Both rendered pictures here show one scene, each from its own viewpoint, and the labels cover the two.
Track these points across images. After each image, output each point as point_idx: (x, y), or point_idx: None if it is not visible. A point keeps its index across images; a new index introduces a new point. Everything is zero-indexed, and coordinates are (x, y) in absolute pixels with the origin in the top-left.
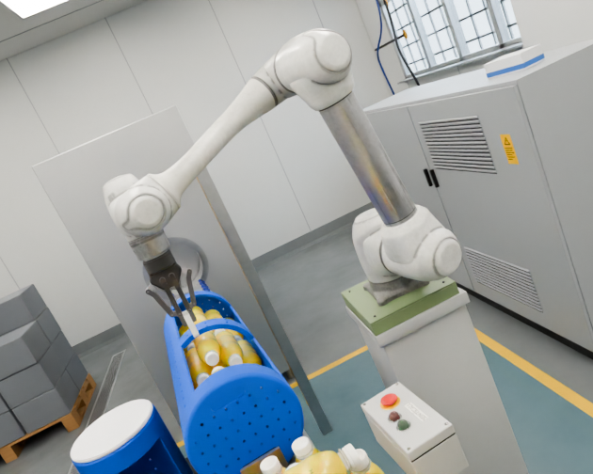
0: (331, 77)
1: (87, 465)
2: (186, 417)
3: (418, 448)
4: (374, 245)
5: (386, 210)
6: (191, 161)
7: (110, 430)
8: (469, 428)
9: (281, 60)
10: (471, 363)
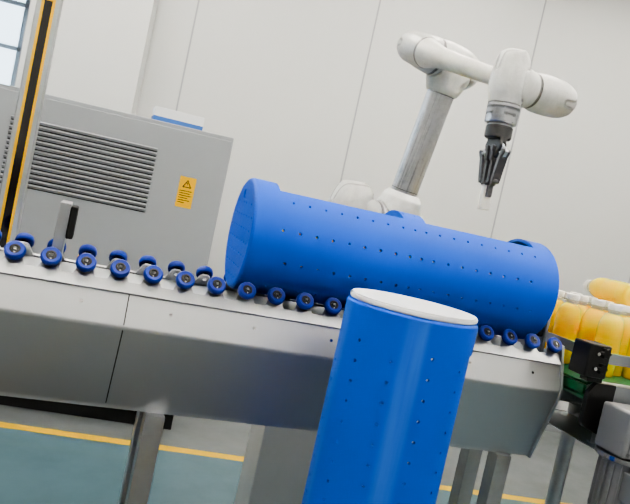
0: (472, 86)
1: (477, 327)
2: (551, 260)
3: None
4: (377, 208)
5: (420, 182)
6: None
7: (420, 304)
8: None
9: (458, 51)
10: None
